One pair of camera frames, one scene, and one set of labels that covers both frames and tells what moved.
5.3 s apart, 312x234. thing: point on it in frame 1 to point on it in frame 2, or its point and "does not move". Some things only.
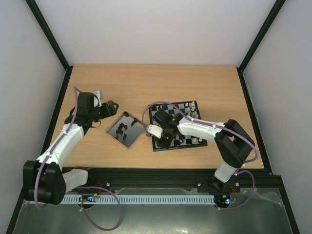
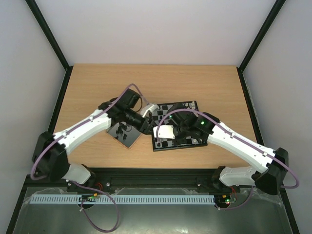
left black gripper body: x=109 y=111 to x=128 y=120
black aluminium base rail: x=105 y=178 does not move
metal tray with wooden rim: x=127 y=129 does not move
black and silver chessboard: x=188 y=140 does not move
